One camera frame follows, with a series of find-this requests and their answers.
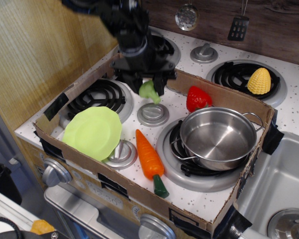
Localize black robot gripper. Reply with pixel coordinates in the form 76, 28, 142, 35
110, 38, 177, 96

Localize green toy broccoli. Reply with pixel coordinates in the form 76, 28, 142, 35
139, 80, 161, 104

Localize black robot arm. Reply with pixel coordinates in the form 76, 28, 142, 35
62, 0, 179, 96

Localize stainless steel pan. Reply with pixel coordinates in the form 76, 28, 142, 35
169, 107, 264, 171

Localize grey centre stove knob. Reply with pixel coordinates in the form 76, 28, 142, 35
137, 103, 169, 127

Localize grey stove knob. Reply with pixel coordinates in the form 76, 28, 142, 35
137, 103, 169, 127
190, 43, 218, 64
102, 140, 138, 170

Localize front left black burner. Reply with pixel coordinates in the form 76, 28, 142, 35
67, 79, 127, 120

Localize red toy strawberry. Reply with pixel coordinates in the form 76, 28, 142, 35
186, 86, 212, 113

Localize grey back stove knob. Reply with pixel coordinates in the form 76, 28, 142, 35
190, 43, 218, 64

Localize light green plastic plate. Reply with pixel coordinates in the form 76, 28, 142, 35
62, 107, 122, 161

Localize grey front stove knob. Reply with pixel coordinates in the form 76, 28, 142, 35
102, 140, 138, 170

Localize hanging metal strainer ladle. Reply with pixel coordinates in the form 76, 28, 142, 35
175, 0, 200, 31

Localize orange toy carrot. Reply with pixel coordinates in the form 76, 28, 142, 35
136, 129, 169, 198

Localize back right black burner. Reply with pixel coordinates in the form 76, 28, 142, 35
208, 61, 280, 100

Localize front right black burner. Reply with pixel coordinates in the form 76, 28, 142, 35
169, 120, 236, 177

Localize hanging metal slotted spatula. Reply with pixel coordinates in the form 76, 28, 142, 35
227, 0, 249, 42

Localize yellow toy corn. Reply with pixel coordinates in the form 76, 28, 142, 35
247, 68, 271, 95

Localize grey left oven knob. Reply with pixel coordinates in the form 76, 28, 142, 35
42, 158, 72, 187

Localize grey oven knob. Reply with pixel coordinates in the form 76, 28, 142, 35
138, 214, 176, 239
42, 158, 72, 187

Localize grey right oven knob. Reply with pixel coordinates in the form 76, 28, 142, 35
138, 214, 176, 239

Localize brown cardboard fence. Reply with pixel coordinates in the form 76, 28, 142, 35
34, 54, 277, 239

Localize grey toy sink basin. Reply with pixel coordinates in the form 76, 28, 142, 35
237, 132, 299, 239

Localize orange object at bottom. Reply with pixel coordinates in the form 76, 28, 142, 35
30, 220, 55, 235

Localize silver sink drain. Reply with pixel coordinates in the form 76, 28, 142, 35
267, 208, 299, 239

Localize silver oven door handle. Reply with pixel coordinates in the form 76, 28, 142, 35
44, 185, 125, 239

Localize black cable at bottom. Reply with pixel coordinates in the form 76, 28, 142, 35
0, 216, 24, 239

